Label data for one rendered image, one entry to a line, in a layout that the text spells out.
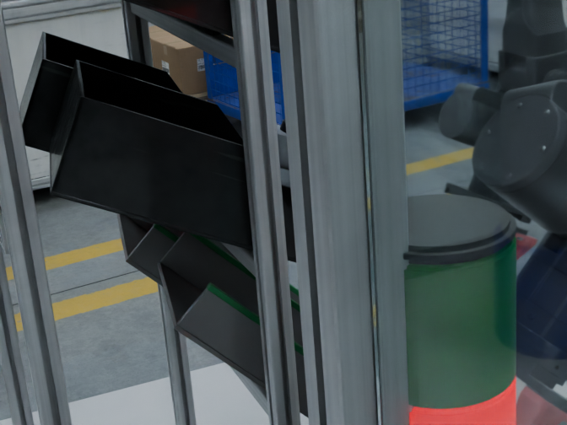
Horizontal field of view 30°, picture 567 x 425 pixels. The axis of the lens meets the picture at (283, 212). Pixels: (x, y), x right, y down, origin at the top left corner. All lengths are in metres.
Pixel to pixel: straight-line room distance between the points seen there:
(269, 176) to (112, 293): 3.09
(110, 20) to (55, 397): 4.09
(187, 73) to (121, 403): 4.56
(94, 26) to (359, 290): 4.47
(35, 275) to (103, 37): 4.09
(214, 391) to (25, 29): 3.44
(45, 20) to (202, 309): 3.94
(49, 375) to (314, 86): 0.49
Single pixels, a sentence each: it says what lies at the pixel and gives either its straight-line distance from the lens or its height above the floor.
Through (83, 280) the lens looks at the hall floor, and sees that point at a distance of 3.97.
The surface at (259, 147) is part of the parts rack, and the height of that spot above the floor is 1.33.
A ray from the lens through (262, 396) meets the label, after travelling 0.85.
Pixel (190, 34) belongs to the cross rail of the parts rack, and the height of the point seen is 1.39.
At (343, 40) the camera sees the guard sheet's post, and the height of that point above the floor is 1.48.
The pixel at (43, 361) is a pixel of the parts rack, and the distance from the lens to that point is 0.75.
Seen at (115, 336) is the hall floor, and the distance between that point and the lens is 3.51.
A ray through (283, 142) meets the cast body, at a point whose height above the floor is 1.26.
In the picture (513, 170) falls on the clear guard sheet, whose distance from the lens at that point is 0.24.
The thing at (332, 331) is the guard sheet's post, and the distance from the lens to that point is 0.32.
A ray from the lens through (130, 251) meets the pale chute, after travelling 0.96.
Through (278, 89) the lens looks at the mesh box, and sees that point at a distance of 5.05.
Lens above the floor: 1.54
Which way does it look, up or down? 21 degrees down
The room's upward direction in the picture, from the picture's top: 5 degrees counter-clockwise
